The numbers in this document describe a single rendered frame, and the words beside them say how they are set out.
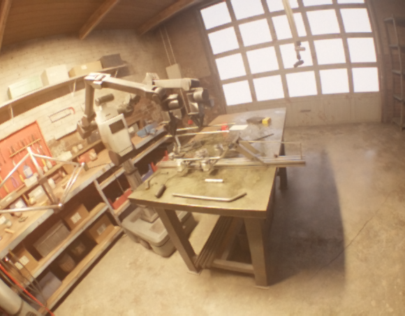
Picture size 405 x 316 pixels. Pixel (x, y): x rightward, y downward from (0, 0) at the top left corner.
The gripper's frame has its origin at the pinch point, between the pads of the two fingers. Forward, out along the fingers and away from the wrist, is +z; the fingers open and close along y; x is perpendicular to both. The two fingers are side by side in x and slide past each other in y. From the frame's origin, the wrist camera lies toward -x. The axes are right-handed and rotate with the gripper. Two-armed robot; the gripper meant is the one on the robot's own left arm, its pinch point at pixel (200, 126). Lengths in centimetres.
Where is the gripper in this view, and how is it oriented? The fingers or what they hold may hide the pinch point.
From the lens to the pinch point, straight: 111.3
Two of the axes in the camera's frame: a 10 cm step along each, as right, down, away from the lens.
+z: 2.4, 8.8, 4.1
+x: -8.9, 0.3, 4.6
